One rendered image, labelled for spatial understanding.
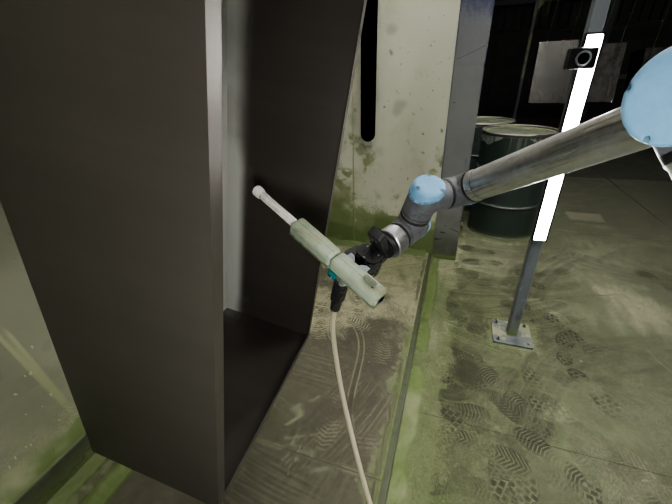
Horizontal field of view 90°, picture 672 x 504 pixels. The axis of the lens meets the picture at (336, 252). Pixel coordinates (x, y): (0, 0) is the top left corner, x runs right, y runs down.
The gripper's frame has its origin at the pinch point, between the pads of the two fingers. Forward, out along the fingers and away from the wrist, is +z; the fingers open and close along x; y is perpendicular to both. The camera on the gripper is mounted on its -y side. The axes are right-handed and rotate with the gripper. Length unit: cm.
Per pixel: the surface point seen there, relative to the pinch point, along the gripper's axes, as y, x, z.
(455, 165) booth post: 58, 38, -168
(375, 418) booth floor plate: 82, -28, -11
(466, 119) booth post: 30, 47, -174
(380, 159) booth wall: 71, 84, -145
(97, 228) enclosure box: -31, 14, 40
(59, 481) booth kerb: 88, 37, 86
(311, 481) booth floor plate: 77, -26, 24
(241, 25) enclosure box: -37, 55, -12
